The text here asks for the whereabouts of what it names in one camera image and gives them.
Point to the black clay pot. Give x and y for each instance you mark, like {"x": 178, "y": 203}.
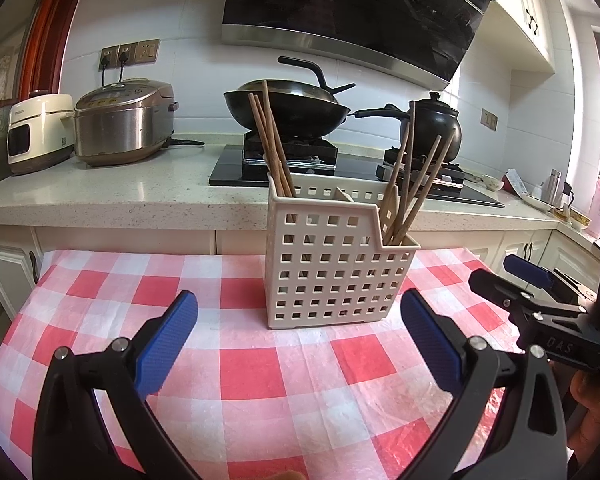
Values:
{"x": 440, "y": 120}

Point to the small white cup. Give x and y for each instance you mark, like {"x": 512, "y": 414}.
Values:
{"x": 492, "y": 183}

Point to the steel bottle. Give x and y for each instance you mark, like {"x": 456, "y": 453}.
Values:
{"x": 551, "y": 187}

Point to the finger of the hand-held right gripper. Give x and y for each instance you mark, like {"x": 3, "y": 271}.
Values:
{"x": 527, "y": 270}
{"x": 500, "y": 292}

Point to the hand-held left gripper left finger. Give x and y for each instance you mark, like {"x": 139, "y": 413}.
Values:
{"x": 167, "y": 345}

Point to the silver rice cooker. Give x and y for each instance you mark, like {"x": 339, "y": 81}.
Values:
{"x": 125, "y": 130}

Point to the red white checked tablecloth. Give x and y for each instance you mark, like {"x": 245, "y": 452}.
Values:
{"x": 250, "y": 370}

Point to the white plastic utensil basket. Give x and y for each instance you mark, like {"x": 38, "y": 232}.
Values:
{"x": 320, "y": 270}

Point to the white kitchen counter cabinet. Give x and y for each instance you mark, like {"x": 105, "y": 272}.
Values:
{"x": 130, "y": 240}

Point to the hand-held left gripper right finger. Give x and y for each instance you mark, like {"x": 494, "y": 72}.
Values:
{"x": 430, "y": 345}

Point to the brass wall switch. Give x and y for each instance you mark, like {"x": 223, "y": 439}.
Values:
{"x": 489, "y": 119}

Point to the black glass gas cooktop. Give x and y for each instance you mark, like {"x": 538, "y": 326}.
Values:
{"x": 240, "y": 170}

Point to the brass wall socket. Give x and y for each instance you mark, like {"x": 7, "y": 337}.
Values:
{"x": 148, "y": 51}
{"x": 109, "y": 59}
{"x": 128, "y": 54}

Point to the white small kitchen appliance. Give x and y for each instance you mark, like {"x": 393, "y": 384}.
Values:
{"x": 35, "y": 130}

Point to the set of wooden chopsticks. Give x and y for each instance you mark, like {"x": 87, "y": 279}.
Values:
{"x": 279, "y": 165}

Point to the white upper cabinet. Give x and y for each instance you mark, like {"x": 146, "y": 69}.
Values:
{"x": 525, "y": 5}

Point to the person's right hand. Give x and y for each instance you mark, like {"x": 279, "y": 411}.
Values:
{"x": 597, "y": 410}

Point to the black range hood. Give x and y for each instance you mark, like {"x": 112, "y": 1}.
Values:
{"x": 355, "y": 10}

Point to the red white packet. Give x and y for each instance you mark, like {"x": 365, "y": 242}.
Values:
{"x": 516, "y": 182}

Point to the wooden framed glass door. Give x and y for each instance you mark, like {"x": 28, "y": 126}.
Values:
{"x": 45, "y": 35}

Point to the black wok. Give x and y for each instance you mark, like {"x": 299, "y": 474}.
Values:
{"x": 305, "y": 110}

